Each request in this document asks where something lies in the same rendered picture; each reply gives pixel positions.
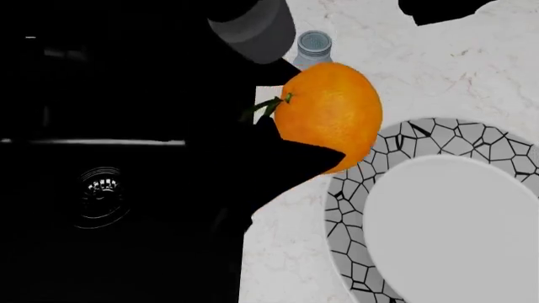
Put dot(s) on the white plate black crackle rim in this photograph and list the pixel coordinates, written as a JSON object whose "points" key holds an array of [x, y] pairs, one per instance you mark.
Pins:
{"points": [[446, 227]]}

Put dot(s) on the glass salt shaker metal cap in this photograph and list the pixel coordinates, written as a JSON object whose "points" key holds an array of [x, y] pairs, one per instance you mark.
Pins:
{"points": [[313, 47]]}

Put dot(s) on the black kitchen sink basin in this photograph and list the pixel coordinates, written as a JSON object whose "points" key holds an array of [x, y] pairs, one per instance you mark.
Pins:
{"points": [[84, 94]]}

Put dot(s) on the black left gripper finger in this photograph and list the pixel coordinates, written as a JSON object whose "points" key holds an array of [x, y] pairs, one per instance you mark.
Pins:
{"points": [[299, 159], [275, 74]]}

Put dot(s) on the round metal sink drain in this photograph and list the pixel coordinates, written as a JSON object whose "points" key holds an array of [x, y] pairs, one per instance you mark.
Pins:
{"points": [[101, 197]]}

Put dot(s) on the orange fruit with green stem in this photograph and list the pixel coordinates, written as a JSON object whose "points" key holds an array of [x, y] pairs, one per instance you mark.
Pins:
{"points": [[330, 116]]}

